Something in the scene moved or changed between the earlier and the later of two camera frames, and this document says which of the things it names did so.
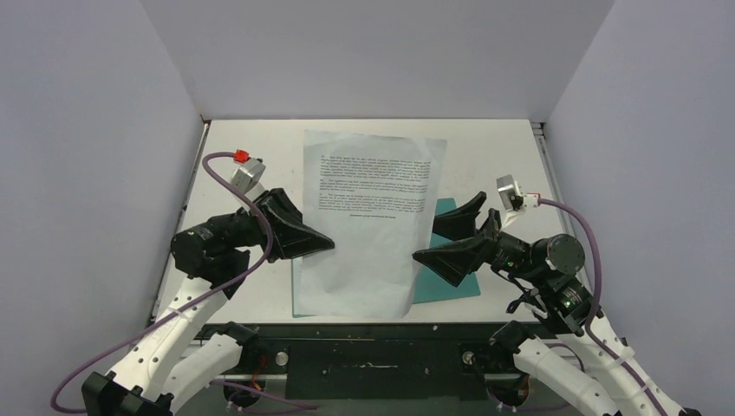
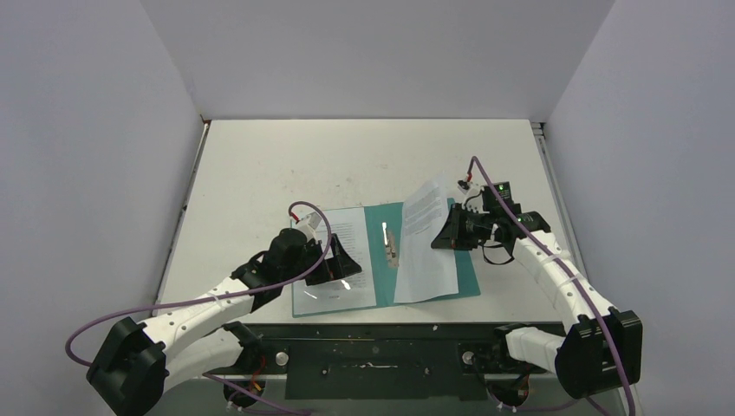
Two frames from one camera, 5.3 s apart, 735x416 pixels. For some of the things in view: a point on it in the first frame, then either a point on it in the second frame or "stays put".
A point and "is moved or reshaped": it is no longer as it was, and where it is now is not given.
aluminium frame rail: x=537 y=129 stays put
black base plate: x=380 y=361 stays put
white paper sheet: x=376 y=196 is moved or reshaped
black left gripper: x=292 y=234 → x=340 y=264
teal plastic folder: x=428 y=283 → x=385 y=226
